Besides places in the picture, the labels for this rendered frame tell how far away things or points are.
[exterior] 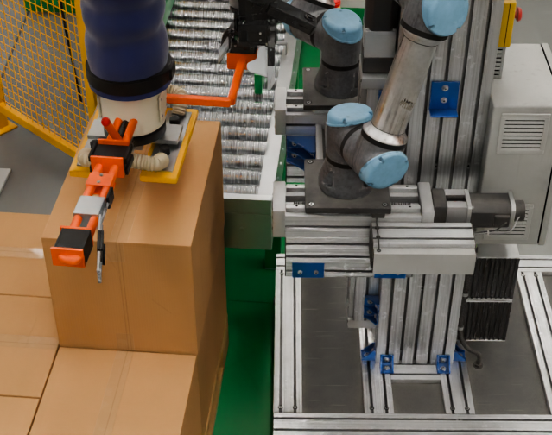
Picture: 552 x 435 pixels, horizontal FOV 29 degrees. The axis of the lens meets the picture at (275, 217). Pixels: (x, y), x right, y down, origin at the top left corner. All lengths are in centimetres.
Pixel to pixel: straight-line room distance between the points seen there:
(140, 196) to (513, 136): 102
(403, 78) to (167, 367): 108
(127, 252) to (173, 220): 15
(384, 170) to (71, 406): 107
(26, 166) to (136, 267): 202
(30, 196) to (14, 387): 171
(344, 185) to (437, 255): 30
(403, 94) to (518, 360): 132
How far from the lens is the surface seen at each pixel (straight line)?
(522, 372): 359
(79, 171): 291
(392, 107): 259
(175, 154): 293
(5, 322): 328
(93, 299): 302
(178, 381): 303
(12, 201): 466
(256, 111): 413
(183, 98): 295
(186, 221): 291
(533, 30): 594
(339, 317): 370
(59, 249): 245
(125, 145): 277
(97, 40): 277
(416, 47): 254
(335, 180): 281
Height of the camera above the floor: 274
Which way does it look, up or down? 38 degrees down
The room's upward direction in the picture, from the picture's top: straight up
